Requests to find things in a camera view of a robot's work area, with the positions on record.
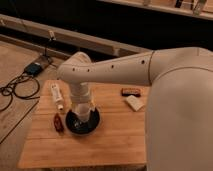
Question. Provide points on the black bowl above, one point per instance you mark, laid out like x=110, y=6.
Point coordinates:
x=76, y=126

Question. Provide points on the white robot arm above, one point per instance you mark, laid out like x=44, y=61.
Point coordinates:
x=79, y=71

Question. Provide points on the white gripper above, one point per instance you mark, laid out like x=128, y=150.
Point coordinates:
x=82, y=110

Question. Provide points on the dark brown rectangular bar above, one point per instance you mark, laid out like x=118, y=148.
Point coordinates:
x=131, y=91

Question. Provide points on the black power adapter box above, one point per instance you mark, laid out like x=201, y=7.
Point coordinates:
x=33, y=69

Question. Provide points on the wooden table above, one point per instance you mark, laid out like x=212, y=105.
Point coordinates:
x=119, y=138

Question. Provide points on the white plastic bottle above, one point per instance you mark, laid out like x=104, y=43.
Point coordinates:
x=57, y=96

